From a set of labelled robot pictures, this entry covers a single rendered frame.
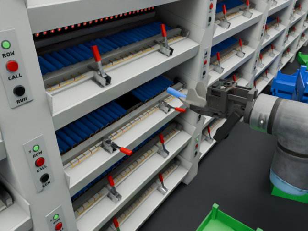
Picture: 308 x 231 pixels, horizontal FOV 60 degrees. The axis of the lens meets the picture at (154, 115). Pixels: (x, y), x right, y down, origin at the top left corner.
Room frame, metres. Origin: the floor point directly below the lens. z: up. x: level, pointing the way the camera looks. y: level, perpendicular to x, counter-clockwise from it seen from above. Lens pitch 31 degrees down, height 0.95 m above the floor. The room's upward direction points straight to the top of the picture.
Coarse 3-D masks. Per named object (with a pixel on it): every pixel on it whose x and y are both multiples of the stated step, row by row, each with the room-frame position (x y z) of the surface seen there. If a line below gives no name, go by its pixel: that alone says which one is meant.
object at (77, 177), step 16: (176, 80) 0.96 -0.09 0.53; (192, 80) 0.93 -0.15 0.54; (160, 112) 0.78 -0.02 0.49; (176, 112) 0.83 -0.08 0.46; (144, 128) 0.69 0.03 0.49; (128, 144) 0.61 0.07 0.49; (80, 160) 0.53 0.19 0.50; (96, 160) 0.53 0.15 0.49; (112, 160) 0.56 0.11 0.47; (80, 176) 0.48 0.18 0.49; (96, 176) 0.52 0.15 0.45
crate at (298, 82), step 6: (300, 72) 1.03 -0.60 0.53; (306, 72) 1.04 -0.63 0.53; (300, 78) 0.99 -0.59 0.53; (300, 84) 0.96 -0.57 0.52; (306, 84) 0.87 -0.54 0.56; (300, 90) 0.93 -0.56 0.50; (306, 90) 0.86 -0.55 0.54; (300, 96) 0.90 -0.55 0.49; (306, 96) 0.86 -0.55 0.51; (306, 102) 0.86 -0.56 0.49
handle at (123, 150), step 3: (111, 144) 0.57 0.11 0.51; (114, 144) 0.57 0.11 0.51; (114, 147) 0.56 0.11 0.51; (117, 147) 0.56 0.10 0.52; (120, 147) 0.56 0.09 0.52; (120, 150) 0.55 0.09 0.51; (123, 150) 0.54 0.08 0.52; (126, 150) 0.54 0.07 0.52; (129, 150) 0.54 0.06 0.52; (126, 153) 0.54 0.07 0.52; (129, 153) 0.53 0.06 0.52
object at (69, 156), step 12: (180, 84) 0.93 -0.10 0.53; (156, 96) 0.82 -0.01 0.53; (168, 96) 0.86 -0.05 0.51; (144, 108) 0.75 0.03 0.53; (120, 120) 0.67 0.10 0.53; (132, 120) 0.70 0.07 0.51; (108, 132) 0.61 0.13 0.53; (84, 144) 0.56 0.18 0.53; (60, 156) 0.50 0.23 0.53; (72, 156) 0.51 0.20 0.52
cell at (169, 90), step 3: (168, 90) 0.72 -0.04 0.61; (171, 90) 0.72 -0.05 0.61; (174, 90) 0.71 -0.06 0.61; (171, 93) 0.71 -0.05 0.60; (174, 93) 0.71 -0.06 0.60; (177, 93) 0.70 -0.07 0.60; (180, 93) 0.70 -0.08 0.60; (177, 96) 0.70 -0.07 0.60; (180, 96) 0.69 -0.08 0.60; (183, 96) 0.69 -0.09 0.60; (186, 96) 0.69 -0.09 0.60
